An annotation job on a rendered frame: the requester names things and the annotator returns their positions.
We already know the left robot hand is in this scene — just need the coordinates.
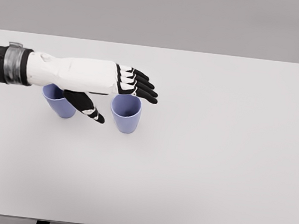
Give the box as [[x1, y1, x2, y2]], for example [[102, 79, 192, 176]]
[[52, 54, 163, 131]]

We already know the lavender plastic cup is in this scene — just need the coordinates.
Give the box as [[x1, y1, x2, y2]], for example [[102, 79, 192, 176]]
[[107, 92, 144, 136], [39, 82, 79, 121]]

